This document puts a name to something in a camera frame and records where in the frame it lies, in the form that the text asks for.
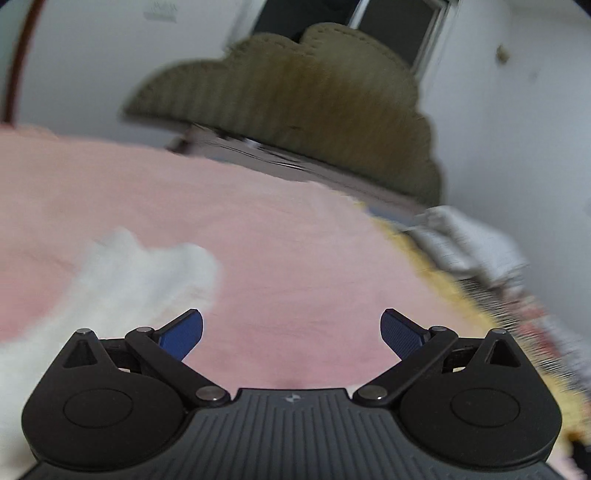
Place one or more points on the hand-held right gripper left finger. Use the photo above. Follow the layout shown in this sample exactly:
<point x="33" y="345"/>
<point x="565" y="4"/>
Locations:
<point x="182" y="333"/>

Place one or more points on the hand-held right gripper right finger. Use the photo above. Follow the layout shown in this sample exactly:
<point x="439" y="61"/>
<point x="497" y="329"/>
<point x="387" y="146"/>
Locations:
<point x="400" y="333"/>

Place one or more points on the white towel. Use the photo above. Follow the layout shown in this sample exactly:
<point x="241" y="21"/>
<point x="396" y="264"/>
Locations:
<point x="115" y="286"/>

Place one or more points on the yellow blanket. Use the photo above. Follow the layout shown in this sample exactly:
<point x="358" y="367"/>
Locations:
<point x="443" y="281"/>

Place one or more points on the white crumpled cloth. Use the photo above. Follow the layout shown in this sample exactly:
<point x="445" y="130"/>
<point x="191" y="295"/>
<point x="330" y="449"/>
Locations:
<point x="466" y="240"/>

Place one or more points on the pink blanket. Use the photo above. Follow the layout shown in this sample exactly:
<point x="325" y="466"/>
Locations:
<point x="286" y="258"/>

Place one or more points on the patterned cloth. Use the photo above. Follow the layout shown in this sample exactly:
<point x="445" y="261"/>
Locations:
<point x="549" y="332"/>

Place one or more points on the olive padded headboard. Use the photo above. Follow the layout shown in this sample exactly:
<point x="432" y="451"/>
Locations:
<point x="314" y="106"/>

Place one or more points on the dark window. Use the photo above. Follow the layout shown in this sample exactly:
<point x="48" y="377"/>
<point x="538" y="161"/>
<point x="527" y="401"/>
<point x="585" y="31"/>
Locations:
<point x="397" y="23"/>

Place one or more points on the small wall hook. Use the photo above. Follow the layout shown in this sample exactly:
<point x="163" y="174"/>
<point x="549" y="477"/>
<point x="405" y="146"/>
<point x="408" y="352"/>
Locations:
<point x="503" y="53"/>

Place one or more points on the brown wooden door frame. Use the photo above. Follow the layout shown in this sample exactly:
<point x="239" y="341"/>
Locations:
<point x="18" y="60"/>

